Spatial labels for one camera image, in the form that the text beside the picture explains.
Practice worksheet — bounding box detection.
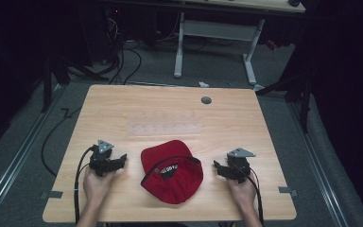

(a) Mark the red baseball cap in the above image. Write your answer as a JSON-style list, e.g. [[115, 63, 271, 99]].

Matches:
[[139, 139, 204, 205]]

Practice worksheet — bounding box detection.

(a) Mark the black floor cable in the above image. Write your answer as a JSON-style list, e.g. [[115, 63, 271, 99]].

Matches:
[[40, 107, 83, 178]]

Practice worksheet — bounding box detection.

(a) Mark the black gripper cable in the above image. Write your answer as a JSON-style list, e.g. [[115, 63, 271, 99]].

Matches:
[[73, 145, 96, 225], [241, 166, 265, 227]]

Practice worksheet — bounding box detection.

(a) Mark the black metal stand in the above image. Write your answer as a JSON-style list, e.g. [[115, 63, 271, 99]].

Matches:
[[254, 56, 314, 134], [39, 50, 110, 114]]

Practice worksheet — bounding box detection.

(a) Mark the bundle of black cables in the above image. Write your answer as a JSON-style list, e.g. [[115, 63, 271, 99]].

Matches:
[[102, 12, 143, 86]]

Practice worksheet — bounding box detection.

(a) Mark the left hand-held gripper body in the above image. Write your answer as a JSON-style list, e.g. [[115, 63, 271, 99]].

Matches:
[[88, 139, 118, 178]]

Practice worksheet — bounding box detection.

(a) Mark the person's right hand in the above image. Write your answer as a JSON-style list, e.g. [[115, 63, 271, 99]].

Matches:
[[226, 177, 258, 210]]

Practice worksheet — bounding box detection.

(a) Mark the metal floor rail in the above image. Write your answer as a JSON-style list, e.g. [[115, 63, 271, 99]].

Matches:
[[0, 84, 66, 221], [286, 101, 350, 227]]

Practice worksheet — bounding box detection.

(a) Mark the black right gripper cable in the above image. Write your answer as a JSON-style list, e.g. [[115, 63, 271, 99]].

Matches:
[[241, 166, 265, 227]]

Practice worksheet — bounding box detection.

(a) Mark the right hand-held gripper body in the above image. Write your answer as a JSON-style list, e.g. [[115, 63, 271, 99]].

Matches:
[[225, 147, 257, 184]]

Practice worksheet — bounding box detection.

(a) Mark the grey tape piece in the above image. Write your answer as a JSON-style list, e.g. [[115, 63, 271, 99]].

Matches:
[[40, 190, 64, 201], [278, 185, 299, 198]]

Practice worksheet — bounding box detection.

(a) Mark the white-framed desk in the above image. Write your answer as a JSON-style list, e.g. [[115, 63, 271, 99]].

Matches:
[[105, 0, 306, 87]]

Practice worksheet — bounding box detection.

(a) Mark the person's left hand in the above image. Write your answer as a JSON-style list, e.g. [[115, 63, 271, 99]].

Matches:
[[82, 166, 117, 207]]

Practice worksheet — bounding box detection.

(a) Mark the small red object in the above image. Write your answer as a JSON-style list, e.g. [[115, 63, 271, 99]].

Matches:
[[265, 39, 279, 51]]

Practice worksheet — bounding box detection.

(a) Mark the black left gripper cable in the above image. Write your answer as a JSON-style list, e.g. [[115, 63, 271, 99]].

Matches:
[[73, 145, 96, 225]]

